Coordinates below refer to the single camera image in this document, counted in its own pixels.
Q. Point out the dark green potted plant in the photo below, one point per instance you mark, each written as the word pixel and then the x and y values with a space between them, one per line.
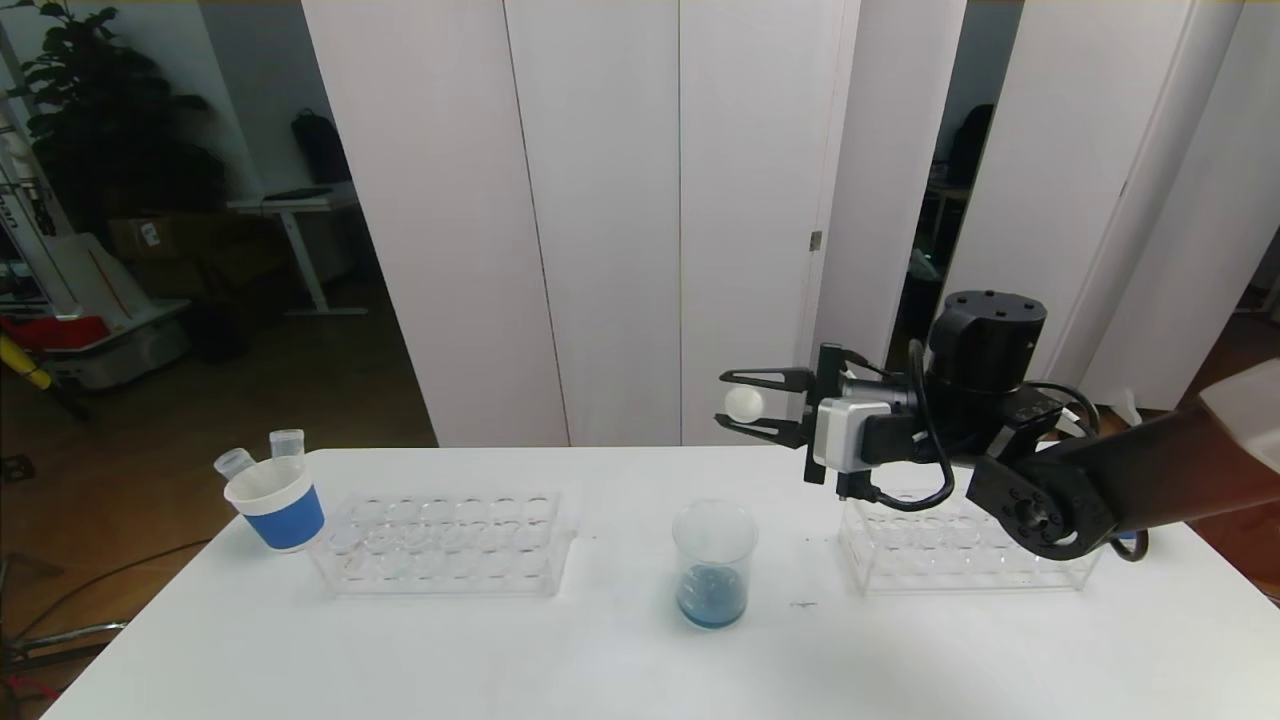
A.
pixel 110 120

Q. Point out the test tube with yellowish liquid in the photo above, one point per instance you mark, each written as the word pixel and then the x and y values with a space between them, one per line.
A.
pixel 743 402

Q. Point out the test tube with blue liquid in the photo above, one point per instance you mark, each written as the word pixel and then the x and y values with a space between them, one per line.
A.
pixel 234 462

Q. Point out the black floor power strip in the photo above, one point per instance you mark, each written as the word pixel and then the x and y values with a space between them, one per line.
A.
pixel 15 468

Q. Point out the clear acrylic test tube rack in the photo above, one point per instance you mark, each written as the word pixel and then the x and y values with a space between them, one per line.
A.
pixel 450 560
pixel 930 560

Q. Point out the white standing desk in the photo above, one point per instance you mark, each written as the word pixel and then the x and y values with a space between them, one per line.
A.
pixel 295 205

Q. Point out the black backpack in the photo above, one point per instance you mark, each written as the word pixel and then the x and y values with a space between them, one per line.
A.
pixel 320 150

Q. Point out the white folding partition with feet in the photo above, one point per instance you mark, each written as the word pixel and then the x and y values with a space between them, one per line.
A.
pixel 1050 200

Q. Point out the white machine base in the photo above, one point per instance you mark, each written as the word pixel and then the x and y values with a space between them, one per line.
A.
pixel 85 290

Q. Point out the clear glass beaker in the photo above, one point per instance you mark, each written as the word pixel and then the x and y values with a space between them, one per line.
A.
pixel 712 595

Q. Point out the white folding partition with hinge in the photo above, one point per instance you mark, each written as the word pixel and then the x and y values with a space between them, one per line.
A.
pixel 600 200

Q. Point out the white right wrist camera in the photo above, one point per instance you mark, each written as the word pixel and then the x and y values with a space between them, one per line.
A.
pixel 845 435

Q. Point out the brown cardboard box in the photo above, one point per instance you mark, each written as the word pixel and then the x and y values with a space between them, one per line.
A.
pixel 150 238

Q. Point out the black chair behind partitions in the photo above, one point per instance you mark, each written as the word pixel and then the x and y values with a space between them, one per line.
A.
pixel 970 145

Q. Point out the grey metal frame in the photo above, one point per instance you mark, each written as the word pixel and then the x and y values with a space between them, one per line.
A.
pixel 60 638

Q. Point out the black floor bin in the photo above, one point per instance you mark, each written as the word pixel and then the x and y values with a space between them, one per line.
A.
pixel 215 330

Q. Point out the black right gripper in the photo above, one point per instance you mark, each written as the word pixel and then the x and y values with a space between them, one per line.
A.
pixel 826 398

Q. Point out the test tube with red liquid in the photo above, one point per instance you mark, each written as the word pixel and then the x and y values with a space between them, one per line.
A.
pixel 287 443

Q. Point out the red plastic part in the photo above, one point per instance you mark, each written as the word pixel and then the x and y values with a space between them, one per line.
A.
pixel 55 333

